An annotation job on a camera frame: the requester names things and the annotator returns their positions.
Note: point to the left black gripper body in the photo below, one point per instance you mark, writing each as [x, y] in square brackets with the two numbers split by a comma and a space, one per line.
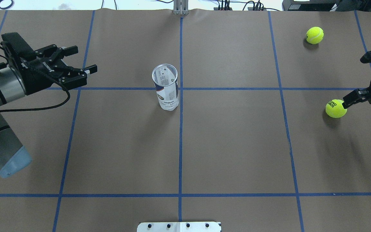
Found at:
[34, 78]

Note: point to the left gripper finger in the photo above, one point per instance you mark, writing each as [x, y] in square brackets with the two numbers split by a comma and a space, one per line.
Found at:
[54, 54]
[72, 78]

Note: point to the Wilson tennis ball can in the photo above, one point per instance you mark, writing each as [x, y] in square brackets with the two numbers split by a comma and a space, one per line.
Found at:
[165, 78]

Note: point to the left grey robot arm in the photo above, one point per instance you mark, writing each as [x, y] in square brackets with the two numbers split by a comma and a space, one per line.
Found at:
[13, 154]

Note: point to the tennis ball with Roland Garros print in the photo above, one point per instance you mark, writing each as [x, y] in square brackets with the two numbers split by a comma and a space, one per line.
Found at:
[335, 108]

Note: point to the black box with label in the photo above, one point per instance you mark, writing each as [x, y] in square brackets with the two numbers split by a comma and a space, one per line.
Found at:
[327, 5]

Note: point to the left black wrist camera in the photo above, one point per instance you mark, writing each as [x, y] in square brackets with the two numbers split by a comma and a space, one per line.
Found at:
[17, 50]

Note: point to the aluminium frame post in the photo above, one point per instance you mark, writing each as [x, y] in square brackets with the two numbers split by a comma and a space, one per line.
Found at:
[181, 7]

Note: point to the white metal mount base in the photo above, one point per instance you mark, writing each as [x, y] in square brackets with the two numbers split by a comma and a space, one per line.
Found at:
[209, 226]

